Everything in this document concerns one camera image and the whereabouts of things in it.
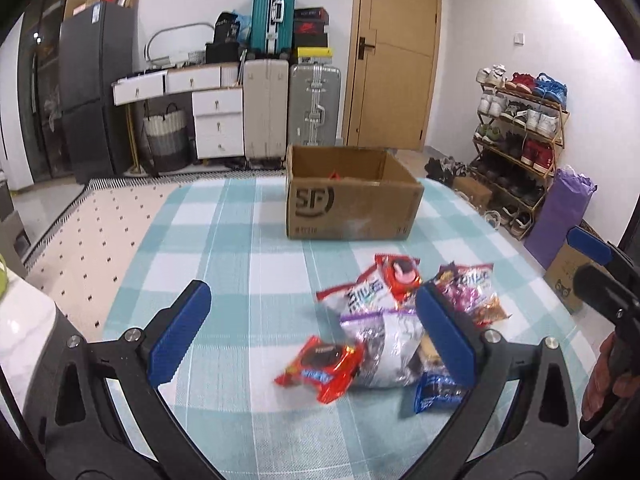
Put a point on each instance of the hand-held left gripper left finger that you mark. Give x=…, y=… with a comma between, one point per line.
x=180, y=332

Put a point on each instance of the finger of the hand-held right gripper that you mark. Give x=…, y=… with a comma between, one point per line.
x=595, y=285
x=590, y=245

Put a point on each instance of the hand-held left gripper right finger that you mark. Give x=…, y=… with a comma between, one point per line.
x=447, y=340

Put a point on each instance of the purple-edged snack bag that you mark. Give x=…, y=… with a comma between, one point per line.
x=475, y=295

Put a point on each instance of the blue cookie packet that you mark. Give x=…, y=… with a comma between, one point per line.
x=432, y=394

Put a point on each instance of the clear zip bag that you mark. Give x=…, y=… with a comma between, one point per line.
x=385, y=355

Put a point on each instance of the red snack packet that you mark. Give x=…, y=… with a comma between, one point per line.
x=400, y=280

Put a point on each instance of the white red-topped snack bag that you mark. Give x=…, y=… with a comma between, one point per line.
x=350, y=300

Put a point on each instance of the red cookie packet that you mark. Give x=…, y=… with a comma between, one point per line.
x=320, y=370

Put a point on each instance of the person's right hand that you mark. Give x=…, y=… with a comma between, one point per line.
x=594, y=392

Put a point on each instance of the cat print cardboard box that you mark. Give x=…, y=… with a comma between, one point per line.
x=565, y=275

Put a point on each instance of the teal checked tablecloth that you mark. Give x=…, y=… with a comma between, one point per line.
x=240, y=270

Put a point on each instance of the wooden shoe rack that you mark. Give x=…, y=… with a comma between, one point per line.
x=560, y=132

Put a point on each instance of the cream dotted floor rug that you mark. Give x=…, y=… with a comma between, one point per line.
x=95, y=245

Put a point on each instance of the small brown cardboard box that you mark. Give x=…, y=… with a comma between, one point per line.
x=472, y=191

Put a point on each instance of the shoe rack with shoes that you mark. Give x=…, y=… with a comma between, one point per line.
x=537, y=120

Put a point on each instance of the white glossy furniture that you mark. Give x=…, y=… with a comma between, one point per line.
x=25, y=320

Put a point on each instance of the woven laundry basket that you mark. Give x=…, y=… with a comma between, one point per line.
x=165, y=140

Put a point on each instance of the small red packet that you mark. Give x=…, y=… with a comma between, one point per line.
x=334, y=176

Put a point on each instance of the white drawer desk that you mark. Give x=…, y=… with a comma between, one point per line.
x=217, y=125

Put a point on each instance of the beige suitcase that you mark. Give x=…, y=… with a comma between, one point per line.
x=265, y=110

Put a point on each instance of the dark grey fridge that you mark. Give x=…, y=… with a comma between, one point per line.
x=95, y=85

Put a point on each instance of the silver suitcase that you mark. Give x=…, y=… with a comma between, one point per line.
x=315, y=105

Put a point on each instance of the wooden door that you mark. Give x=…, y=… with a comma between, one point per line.
x=395, y=60

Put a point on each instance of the black storage box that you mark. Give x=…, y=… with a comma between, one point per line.
x=222, y=53

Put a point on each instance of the dark glass cabinet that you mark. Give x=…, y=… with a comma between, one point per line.
x=40, y=85

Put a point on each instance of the grey oval hoop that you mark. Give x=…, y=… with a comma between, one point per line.
x=175, y=29

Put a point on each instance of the yellow-lidded shoe box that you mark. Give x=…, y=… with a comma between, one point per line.
x=314, y=56

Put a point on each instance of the black bag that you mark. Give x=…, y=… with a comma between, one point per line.
x=226, y=27

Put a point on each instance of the blue plastic bag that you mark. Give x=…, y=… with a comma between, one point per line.
x=244, y=27

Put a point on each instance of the teal suitcase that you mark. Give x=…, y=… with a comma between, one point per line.
x=272, y=15

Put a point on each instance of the red and black shoe box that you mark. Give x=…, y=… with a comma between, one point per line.
x=311, y=27

